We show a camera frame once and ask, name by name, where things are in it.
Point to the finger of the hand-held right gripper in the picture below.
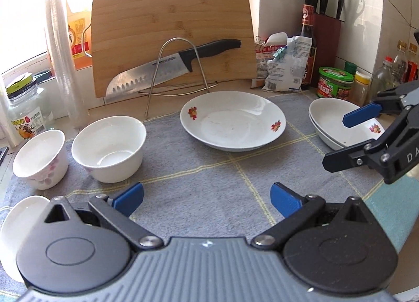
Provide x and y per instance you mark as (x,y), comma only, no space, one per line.
(347,157)
(361,115)

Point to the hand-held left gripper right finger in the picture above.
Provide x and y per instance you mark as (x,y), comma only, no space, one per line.
(284,200)

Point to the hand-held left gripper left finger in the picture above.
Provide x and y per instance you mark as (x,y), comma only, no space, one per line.
(129,198)

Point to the white flower print plate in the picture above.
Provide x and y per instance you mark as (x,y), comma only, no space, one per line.
(330,118)
(324,140)
(229,125)

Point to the plain white bowl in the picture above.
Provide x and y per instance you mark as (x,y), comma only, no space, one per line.
(108,164)

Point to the white bowl pink flowers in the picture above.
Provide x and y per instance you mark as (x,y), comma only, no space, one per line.
(39,174)
(16,239)

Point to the small yellow lid jar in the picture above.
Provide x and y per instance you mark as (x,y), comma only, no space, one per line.
(361,89)

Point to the green lid sauce jar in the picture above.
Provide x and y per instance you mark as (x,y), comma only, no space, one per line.
(335,85)

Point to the clear bottle red cap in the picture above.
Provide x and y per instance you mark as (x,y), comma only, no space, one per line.
(384,79)

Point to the small green cap jar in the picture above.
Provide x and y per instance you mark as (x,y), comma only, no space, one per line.
(350,67)

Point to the oil bottle yellow cap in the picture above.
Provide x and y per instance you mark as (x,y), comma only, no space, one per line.
(401,62)

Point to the dark red label bottle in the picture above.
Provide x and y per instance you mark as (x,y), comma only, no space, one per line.
(413,66)

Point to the grey blue checked towel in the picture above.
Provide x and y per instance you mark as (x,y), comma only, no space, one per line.
(212,174)

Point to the brown knife block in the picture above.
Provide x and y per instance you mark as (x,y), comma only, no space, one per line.
(327,46)

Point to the white blue food packet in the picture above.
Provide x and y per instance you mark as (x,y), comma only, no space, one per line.
(291,69)

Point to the dark soy sauce bottle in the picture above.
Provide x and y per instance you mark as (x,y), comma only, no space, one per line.
(307,43)

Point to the green clip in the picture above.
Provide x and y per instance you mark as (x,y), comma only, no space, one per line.
(279,53)

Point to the red white food packet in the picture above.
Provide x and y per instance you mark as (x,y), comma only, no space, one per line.
(262,66)

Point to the metal binder clip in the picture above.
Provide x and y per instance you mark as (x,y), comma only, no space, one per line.
(261,41)

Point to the glass jar yellow lid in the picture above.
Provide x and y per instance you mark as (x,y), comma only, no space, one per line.
(29,115)

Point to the white plastic bag roll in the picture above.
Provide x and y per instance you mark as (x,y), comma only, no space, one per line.
(5,118)

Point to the yellow cooking wine bottle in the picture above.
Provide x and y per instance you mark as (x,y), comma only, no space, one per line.
(77,26)

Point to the bamboo cutting board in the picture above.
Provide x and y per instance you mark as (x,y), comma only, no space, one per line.
(170,10)

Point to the white wall hook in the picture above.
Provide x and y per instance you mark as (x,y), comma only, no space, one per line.
(359,10)

